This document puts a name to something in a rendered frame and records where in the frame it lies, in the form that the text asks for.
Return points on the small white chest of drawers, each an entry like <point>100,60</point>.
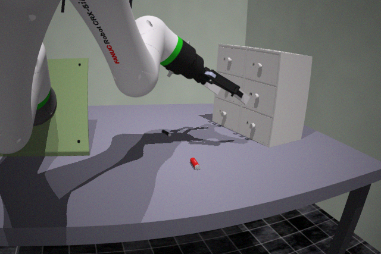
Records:
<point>293,81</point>

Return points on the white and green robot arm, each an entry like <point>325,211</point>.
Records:
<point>134,50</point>

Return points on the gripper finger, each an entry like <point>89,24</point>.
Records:
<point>225,84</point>
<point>214,88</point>

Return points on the grey drawer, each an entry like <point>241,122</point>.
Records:
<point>227,113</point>
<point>262,66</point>
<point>235,60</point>
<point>262,95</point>
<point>260,126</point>
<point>235,79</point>

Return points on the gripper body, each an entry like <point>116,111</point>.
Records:
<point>196,69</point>

